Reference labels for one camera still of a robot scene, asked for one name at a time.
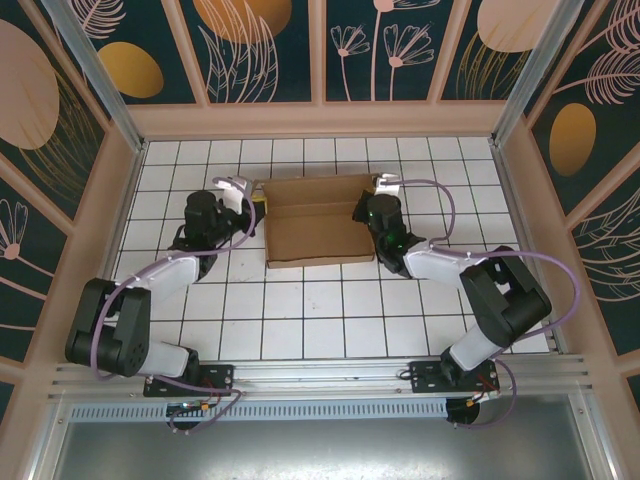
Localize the brown cardboard box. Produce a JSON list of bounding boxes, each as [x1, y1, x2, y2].
[[261, 172, 380, 271]]

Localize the grey metal sheet panel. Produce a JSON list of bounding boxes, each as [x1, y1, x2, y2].
[[29, 394, 617, 480]]

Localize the aluminium table side rail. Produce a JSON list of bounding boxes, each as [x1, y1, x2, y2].
[[79, 141, 147, 362], [491, 141, 570, 357]]

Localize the long aluminium base rail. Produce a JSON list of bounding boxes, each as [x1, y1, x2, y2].
[[49, 353, 595, 402]]

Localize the aluminium frame post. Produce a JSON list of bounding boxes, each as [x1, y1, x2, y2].
[[42, 0, 147, 154], [489, 0, 576, 147]]

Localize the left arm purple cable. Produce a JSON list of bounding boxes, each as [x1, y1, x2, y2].
[[91, 175, 259, 437]]

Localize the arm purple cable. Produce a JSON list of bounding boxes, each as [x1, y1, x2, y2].
[[91, 175, 259, 437], [399, 178, 584, 431]]

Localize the slotted grey cable duct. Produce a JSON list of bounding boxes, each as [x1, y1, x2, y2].
[[69, 398, 450, 424]]

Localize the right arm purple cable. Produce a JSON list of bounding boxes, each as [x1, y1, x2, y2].
[[399, 178, 584, 431]]

